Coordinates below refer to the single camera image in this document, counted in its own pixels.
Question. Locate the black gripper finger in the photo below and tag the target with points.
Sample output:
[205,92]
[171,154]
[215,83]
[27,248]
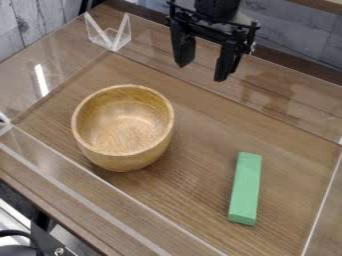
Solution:
[183,43]
[227,60]

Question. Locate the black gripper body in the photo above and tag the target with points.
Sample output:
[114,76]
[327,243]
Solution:
[217,20]

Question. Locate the green rectangular block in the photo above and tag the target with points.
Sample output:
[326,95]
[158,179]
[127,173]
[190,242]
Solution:
[245,194]

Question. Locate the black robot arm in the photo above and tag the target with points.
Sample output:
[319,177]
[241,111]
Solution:
[217,21]

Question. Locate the wooden bowl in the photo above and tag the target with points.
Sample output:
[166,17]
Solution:
[123,126]

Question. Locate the black metal table leg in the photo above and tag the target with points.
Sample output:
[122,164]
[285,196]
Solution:
[42,226]

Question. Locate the clear acrylic corner bracket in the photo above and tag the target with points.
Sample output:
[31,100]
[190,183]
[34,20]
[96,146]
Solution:
[108,38]

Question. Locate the clear acrylic enclosure wall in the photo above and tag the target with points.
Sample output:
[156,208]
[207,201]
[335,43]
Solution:
[167,209]

